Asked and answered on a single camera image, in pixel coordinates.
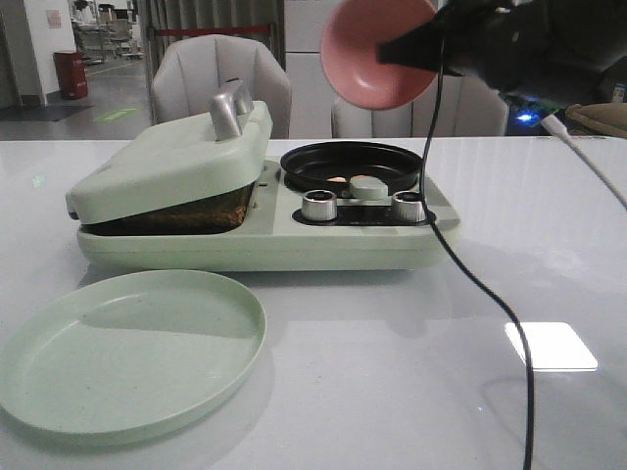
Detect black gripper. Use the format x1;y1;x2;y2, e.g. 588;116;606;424
376;1;551;98

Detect black round frying pan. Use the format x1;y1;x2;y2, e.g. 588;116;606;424
280;141;422;197

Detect left silver control knob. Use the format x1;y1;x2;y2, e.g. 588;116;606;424
301;189;337;222

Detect mint green pan handle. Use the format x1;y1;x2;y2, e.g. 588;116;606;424
342;175;388;201

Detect red barrier belt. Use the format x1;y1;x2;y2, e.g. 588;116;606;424
153;23;273;37

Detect pink plastic bowl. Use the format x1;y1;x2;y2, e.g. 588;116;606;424
320;0;436;111

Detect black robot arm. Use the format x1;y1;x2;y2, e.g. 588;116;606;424
376;1;626;108

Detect mint green breakfast maker base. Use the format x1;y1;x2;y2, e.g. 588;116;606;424
77;159;459;271

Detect red trash bin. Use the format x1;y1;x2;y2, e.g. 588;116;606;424
53;51;88;100

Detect silver control knob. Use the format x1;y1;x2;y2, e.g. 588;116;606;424
301;189;337;222
391;191;427;224

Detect grey curtain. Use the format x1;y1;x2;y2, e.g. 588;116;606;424
137;0;285;72

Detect beige armchair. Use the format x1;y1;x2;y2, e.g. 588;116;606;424
151;34;292;139
331;76;508;138

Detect white refrigerator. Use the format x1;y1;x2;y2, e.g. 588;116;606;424
284;1;337;139

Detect orange shrimp pieces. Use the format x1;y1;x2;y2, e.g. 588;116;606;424
326;174;365;183

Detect right silver control knob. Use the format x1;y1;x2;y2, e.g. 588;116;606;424
391;191;427;224

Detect white right cable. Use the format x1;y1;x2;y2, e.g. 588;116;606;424
541;115;627;210

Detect right beige armchair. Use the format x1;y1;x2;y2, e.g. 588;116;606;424
331;76;508;138

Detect whole wheat bread slice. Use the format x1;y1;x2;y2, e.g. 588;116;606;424
81;184;254;236

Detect black right cable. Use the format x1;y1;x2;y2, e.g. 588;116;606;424
419;28;535;470

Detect mint green round plate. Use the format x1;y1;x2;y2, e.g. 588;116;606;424
1;270;266;445

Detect green circuit board right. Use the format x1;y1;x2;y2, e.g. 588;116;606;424
500;93;559;126

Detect left beige armchair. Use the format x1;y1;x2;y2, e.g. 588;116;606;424
151;34;292;139

